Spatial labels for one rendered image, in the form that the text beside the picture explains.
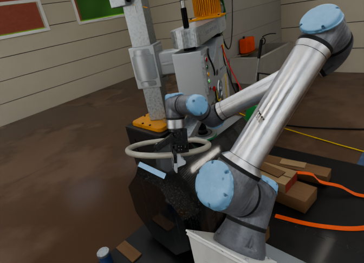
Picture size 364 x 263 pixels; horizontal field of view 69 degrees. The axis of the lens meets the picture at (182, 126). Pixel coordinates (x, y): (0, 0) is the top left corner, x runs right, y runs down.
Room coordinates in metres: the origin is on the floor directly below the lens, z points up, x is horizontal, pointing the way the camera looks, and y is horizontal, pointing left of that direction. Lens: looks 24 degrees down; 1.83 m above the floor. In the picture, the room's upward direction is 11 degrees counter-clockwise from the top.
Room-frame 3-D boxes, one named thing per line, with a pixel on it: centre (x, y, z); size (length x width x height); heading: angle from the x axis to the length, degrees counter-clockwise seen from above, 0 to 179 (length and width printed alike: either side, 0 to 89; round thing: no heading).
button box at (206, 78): (1.85, -0.24, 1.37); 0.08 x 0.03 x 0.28; 157
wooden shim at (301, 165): (2.33, -1.08, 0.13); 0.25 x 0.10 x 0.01; 50
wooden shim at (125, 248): (1.70, 0.65, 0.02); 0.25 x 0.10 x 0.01; 42
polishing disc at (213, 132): (1.96, -0.16, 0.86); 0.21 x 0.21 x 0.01
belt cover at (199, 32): (2.29, -0.30, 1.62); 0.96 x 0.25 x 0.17; 157
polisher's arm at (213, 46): (2.32, -0.33, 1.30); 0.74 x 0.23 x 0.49; 157
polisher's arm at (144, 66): (2.69, 0.02, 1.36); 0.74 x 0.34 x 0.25; 74
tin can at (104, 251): (1.63, 0.83, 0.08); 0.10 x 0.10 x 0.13
